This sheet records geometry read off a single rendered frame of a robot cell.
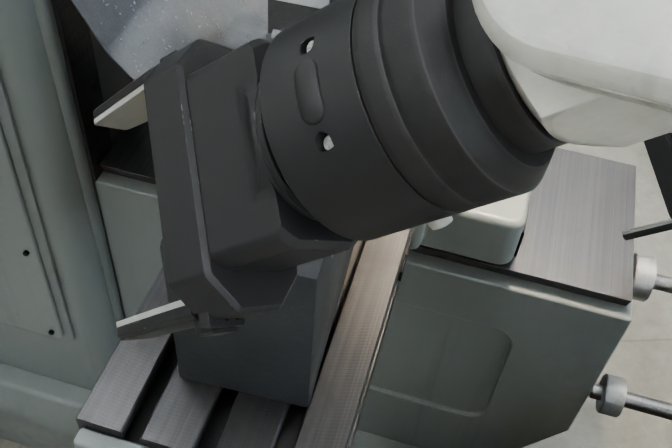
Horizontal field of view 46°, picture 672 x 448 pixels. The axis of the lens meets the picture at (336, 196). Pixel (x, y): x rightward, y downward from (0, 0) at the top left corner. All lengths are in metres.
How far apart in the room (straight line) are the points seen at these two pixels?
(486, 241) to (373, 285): 0.30
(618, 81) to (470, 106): 0.06
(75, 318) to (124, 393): 0.71
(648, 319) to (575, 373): 0.87
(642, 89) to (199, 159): 0.19
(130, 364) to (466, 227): 0.49
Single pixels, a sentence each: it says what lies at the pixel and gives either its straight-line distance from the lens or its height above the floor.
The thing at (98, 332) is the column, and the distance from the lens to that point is 1.47.
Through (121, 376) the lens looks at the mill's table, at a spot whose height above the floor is 0.93.
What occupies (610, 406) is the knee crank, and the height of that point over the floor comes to 0.52.
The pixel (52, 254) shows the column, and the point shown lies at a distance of 1.32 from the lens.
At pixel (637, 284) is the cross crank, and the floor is 0.65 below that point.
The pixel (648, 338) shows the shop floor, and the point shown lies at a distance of 2.07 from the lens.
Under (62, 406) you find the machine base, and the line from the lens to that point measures 1.62.
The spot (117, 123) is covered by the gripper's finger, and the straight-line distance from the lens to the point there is 0.41.
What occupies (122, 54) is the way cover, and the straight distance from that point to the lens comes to 1.04.
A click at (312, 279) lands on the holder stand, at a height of 1.12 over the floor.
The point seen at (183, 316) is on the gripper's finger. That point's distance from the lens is 0.34.
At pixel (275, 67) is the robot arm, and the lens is 0.28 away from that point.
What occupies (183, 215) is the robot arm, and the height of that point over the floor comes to 1.33.
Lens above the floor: 1.57
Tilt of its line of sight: 46 degrees down
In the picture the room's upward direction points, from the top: 5 degrees clockwise
